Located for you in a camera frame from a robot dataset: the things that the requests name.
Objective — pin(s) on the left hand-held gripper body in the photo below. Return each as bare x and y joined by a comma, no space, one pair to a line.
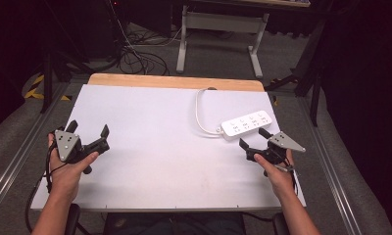
66,145

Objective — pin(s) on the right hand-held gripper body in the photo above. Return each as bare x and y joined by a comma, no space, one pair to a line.
280,145

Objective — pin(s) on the person's left hand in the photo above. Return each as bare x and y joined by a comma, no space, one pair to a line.
66,174

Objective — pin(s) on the person's right hand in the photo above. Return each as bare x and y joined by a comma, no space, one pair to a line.
277,178

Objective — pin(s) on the white power strip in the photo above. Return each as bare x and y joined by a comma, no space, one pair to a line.
246,124

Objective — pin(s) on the yellow black floor tape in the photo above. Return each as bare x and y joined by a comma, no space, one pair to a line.
37,88

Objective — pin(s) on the black metal stand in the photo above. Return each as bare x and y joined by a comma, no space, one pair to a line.
310,75
47,78

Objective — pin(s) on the white table cover sheet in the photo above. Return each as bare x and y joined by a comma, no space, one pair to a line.
158,156

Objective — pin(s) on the black chair armrest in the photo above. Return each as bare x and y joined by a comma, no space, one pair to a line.
280,225
73,219

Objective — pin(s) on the black equipment case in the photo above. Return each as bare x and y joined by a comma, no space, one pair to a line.
102,26

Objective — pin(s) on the aluminium floor rail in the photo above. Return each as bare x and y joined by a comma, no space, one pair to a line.
24,147
331,169

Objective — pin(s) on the white metal desk frame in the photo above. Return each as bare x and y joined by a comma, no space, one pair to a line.
217,21

